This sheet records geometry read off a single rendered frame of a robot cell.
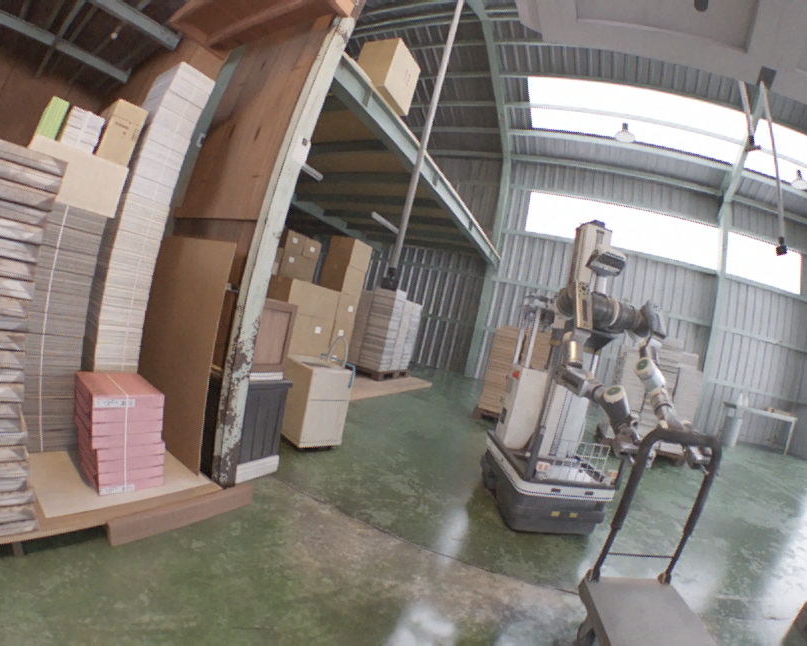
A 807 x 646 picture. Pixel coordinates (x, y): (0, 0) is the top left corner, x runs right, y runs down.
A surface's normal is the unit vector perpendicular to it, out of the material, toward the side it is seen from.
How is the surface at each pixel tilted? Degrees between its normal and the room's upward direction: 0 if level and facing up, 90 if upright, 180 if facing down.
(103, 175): 90
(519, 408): 90
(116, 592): 0
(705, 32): 167
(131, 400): 90
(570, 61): 159
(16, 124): 90
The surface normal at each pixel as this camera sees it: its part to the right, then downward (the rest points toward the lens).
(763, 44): -0.32, 0.93
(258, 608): 0.22, -0.97
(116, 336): 0.88, 0.21
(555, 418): 0.01, 0.00
